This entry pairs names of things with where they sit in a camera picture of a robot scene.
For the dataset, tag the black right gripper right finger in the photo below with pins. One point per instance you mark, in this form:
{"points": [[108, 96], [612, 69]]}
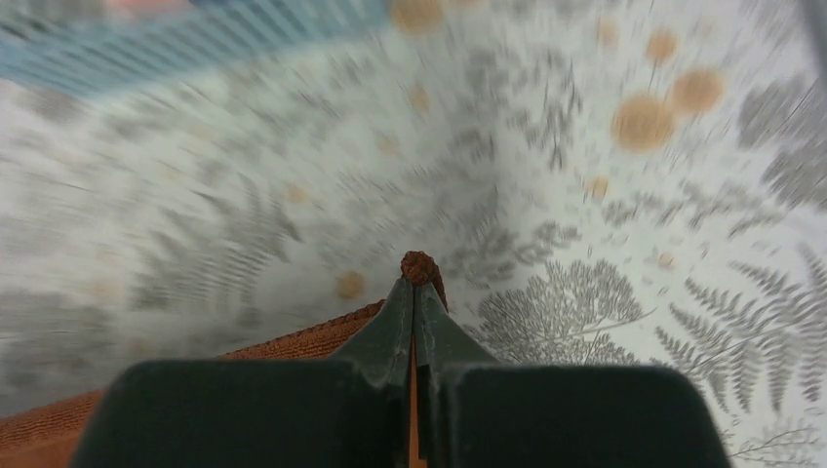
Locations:
{"points": [[475, 411]]}

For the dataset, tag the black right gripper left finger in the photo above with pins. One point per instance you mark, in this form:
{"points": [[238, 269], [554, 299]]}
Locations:
{"points": [[346, 410]]}

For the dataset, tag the floral patterned table mat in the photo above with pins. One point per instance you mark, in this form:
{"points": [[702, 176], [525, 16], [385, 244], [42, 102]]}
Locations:
{"points": [[600, 182]]}

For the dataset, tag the light blue plastic basket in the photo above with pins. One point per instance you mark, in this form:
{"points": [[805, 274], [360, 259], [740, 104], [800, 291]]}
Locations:
{"points": [[85, 48]]}

